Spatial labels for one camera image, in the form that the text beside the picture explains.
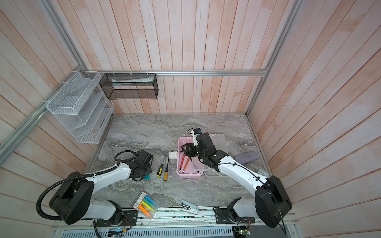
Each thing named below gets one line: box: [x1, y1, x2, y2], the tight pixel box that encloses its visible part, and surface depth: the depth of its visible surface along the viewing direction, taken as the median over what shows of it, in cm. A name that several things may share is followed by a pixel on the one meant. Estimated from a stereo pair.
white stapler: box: [178, 199, 200, 216], surface depth 76 cm
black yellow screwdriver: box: [156, 154, 166, 178], surface depth 90 cm
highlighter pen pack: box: [130, 190, 162, 220], surface depth 78 cm
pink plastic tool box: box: [176, 136, 204, 179], surface depth 92 cm
